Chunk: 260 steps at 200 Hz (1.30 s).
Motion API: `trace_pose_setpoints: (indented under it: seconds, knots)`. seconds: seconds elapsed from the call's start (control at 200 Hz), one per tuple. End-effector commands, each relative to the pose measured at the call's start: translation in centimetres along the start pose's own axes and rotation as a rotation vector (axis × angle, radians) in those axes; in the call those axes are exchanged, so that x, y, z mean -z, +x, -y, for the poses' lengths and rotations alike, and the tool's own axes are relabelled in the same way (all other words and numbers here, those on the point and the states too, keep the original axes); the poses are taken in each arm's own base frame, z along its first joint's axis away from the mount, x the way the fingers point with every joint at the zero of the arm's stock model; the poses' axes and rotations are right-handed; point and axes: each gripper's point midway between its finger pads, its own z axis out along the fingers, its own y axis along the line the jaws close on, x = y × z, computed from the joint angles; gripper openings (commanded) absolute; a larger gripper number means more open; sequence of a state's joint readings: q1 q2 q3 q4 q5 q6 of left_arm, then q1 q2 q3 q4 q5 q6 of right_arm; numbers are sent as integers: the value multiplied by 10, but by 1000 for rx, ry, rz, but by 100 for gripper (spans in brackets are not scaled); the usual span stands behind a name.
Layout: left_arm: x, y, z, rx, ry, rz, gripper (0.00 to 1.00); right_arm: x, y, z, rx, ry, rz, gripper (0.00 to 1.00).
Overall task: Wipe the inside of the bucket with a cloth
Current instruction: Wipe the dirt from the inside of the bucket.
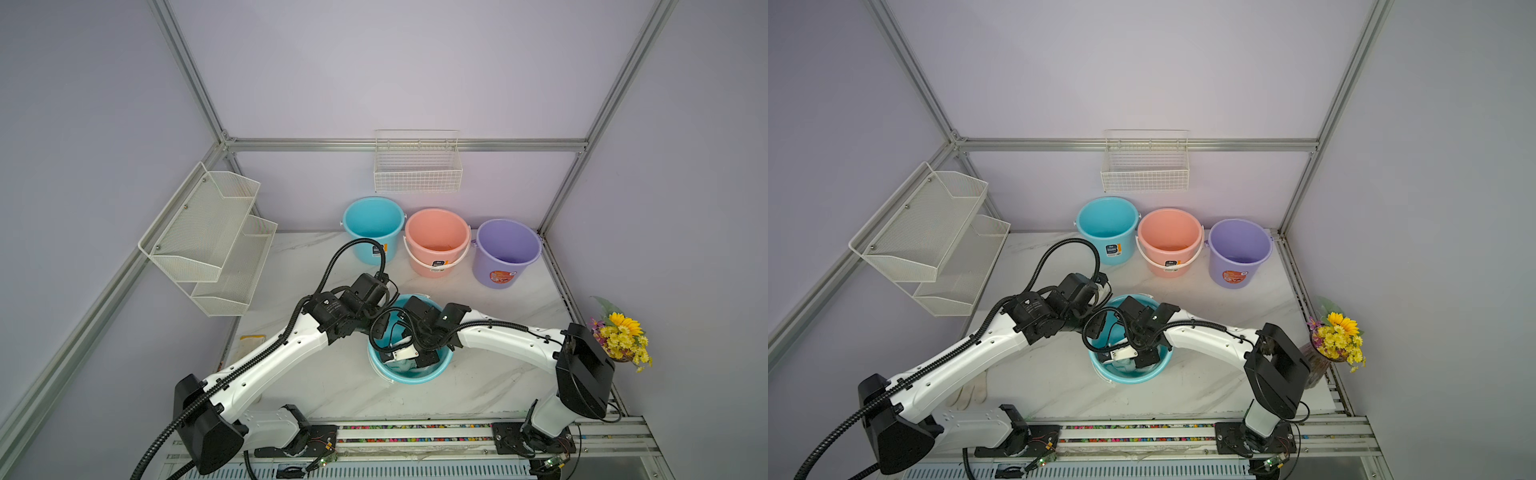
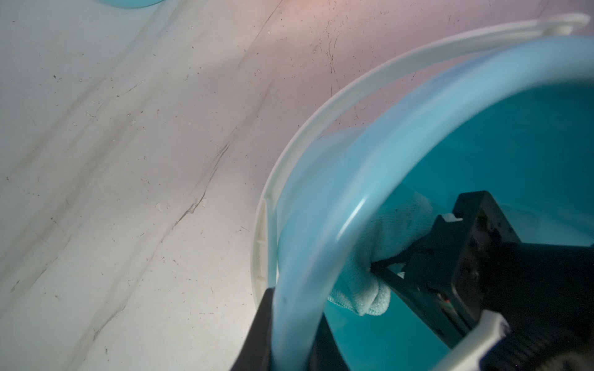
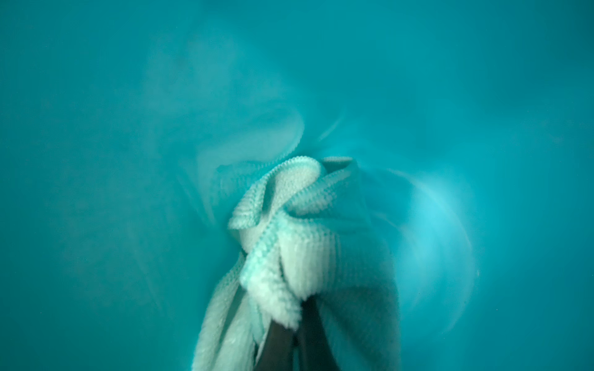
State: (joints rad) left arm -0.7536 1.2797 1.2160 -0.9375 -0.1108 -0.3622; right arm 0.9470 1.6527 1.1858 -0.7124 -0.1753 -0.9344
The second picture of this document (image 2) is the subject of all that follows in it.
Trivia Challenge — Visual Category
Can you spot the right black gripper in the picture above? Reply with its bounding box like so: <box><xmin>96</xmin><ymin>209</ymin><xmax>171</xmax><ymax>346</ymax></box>
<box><xmin>370</xmin><ymin>189</ymin><xmax>594</xmax><ymax>371</ymax></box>

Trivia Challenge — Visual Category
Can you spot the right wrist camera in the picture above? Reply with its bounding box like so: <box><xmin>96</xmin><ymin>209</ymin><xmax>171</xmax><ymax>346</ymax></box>
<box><xmin>433</xmin><ymin>310</ymin><xmax>510</xmax><ymax>371</ymax></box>

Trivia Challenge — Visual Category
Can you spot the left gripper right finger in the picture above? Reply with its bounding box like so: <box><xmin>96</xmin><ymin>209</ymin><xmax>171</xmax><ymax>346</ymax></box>
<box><xmin>308</xmin><ymin>315</ymin><xmax>350</xmax><ymax>371</ymax></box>

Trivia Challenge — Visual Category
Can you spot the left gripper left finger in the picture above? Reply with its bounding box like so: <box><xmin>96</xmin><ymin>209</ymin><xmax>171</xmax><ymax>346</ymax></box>
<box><xmin>230</xmin><ymin>288</ymin><xmax>275</xmax><ymax>371</ymax></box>

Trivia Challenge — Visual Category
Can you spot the mint green microfiber cloth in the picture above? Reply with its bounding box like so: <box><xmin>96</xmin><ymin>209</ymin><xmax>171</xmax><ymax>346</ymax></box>
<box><xmin>326</xmin><ymin>185</ymin><xmax>437</xmax><ymax>317</ymax></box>

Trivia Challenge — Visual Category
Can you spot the teal plastic bucket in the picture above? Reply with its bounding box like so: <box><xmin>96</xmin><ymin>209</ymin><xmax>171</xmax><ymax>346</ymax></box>
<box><xmin>252</xmin><ymin>13</ymin><xmax>593</xmax><ymax>370</ymax></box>
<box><xmin>100</xmin><ymin>0</ymin><xmax>163</xmax><ymax>9</ymax></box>

